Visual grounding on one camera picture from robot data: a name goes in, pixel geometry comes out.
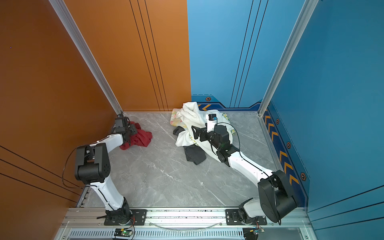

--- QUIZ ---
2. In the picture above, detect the dark grey cloth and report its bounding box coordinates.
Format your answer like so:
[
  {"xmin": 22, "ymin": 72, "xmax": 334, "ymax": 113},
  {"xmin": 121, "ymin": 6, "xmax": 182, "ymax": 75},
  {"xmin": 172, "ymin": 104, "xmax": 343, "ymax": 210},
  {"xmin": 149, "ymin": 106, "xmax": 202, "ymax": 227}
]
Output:
[{"xmin": 173, "ymin": 127, "xmax": 207, "ymax": 165}]

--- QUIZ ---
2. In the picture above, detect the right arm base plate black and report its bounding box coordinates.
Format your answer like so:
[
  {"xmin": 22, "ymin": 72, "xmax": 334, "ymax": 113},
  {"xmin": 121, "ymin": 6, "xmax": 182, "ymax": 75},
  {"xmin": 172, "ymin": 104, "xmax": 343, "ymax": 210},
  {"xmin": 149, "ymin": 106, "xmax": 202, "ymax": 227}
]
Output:
[{"xmin": 225, "ymin": 209, "xmax": 267, "ymax": 226}]

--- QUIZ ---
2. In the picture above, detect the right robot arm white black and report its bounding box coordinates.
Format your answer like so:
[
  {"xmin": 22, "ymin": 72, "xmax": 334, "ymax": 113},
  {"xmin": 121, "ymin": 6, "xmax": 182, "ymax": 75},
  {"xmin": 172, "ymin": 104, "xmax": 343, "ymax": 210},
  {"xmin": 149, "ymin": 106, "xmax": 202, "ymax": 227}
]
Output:
[{"xmin": 192, "ymin": 123, "xmax": 299, "ymax": 225}]

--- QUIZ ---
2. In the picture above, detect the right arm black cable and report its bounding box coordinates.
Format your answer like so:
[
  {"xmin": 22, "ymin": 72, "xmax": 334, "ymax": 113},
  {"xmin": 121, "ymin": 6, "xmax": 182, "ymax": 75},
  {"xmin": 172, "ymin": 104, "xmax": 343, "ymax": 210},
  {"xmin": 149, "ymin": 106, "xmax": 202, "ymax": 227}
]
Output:
[{"xmin": 216, "ymin": 121, "xmax": 271, "ymax": 178}]

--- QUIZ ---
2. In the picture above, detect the left green circuit board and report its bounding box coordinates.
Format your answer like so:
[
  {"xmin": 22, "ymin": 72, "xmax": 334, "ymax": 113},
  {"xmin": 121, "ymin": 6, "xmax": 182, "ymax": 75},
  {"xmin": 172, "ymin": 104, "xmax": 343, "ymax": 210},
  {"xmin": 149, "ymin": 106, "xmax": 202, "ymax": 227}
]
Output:
[{"xmin": 114, "ymin": 228, "xmax": 135, "ymax": 240}]

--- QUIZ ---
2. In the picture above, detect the right aluminium corner post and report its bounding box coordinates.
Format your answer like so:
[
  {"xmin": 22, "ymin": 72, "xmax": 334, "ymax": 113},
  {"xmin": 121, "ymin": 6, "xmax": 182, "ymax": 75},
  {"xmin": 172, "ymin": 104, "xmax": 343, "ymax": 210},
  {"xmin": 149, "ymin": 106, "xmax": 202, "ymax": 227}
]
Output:
[{"xmin": 258, "ymin": 0, "xmax": 319, "ymax": 117}]

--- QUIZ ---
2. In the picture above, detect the pastel floral cloth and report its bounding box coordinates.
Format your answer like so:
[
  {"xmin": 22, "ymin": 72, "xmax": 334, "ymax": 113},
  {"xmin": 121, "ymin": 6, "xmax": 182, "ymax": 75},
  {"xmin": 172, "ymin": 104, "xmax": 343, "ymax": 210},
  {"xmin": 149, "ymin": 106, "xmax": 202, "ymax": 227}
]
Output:
[{"xmin": 170, "ymin": 109, "xmax": 187, "ymax": 129}]

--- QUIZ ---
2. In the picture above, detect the lemon print cloth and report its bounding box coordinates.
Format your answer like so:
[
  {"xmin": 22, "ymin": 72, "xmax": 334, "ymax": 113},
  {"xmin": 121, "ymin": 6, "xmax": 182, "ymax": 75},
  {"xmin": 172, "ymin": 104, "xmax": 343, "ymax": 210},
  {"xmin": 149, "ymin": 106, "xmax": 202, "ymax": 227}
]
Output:
[{"xmin": 222, "ymin": 113, "xmax": 230, "ymax": 122}]

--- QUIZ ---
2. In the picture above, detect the white cloth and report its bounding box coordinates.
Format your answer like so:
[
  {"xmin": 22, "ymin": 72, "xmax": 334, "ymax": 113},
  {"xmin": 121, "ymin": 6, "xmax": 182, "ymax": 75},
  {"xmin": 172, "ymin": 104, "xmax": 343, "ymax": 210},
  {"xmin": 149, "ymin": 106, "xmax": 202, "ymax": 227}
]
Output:
[{"xmin": 174, "ymin": 101, "xmax": 235, "ymax": 161}]

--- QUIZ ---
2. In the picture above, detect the dark red cloth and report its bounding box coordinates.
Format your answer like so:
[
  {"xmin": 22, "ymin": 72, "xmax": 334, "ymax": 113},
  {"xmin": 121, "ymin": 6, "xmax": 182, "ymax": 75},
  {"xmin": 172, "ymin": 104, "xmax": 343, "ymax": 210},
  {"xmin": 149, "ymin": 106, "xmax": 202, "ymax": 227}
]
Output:
[{"xmin": 120, "ymin": 122, "xmax": 153, "ymax": 150}]

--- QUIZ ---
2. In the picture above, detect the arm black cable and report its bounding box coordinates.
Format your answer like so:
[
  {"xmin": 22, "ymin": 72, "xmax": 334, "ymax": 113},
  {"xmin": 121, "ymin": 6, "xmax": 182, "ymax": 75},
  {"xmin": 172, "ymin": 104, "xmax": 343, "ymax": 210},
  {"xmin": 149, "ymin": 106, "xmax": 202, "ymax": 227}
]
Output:
[
  {"xmin": 216, "ymin": 121, "xmax": 271, "ymax": 178},
  {"xmin": 61, "ymin": 139, "xmax": 116, "ymax": 211}
]

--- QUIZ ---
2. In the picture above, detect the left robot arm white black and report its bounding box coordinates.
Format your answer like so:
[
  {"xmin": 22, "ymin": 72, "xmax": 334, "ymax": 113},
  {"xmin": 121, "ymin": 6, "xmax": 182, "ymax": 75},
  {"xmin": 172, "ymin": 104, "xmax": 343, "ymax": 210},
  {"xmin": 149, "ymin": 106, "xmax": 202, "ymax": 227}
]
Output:
[{"xmin": 75, "ymin": 114, "xmax": 137, "ymax": 226}]

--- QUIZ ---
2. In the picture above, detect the right circuit board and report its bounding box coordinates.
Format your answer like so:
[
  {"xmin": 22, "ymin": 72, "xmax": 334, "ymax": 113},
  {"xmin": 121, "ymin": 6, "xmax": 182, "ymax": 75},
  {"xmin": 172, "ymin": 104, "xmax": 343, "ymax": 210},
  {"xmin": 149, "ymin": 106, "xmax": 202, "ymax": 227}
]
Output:
[{"xmin": 243, "ymin": 228, "xmax": 265, "ymax": 240}]

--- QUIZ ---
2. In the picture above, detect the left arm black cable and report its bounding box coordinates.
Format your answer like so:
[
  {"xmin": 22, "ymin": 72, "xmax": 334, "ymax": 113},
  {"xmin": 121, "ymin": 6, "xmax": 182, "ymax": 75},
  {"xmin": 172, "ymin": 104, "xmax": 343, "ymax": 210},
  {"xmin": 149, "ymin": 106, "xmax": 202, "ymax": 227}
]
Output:
[{"xmin": 61, "ymin": 139, "xmax": 116, "ymax": 211}]

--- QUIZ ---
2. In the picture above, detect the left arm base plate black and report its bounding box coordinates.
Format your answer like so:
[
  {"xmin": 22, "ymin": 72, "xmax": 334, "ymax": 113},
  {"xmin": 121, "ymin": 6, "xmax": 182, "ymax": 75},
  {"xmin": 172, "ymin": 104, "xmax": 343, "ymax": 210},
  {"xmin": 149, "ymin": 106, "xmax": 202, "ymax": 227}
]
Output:
[{"xmin": 104, "ymin": 209, "xmax": 147, "ymax": 227}]

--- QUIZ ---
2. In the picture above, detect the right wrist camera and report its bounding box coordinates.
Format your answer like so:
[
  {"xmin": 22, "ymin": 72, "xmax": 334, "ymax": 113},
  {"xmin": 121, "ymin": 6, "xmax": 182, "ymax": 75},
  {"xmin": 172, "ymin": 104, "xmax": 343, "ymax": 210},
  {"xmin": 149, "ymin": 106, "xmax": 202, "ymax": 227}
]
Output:
[{"xmin": 206, "ymin": 114, "xmax": 218, "ymax": 133}]

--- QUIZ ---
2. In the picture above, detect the left aluminium corner post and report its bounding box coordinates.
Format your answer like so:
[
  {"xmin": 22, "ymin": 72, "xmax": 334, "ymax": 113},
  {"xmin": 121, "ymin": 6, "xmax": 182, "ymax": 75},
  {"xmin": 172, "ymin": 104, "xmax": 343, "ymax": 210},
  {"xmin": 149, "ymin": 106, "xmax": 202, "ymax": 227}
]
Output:
[{"xmin": 49, "ymin": 0, "xmax": 123, "ymax": 115}]

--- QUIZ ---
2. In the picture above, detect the aluminium corner post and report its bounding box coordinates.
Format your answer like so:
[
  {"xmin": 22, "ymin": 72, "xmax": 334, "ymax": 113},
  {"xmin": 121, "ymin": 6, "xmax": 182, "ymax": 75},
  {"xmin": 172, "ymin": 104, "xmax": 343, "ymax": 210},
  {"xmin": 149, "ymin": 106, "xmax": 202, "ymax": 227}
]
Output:
[
  {"xmin": 49, "ymin": 0, "xmax": 123, "ymax": 115},
  {"xmin": 258, "ymin": 0, "xmax": 319, "ymax": 117}
]

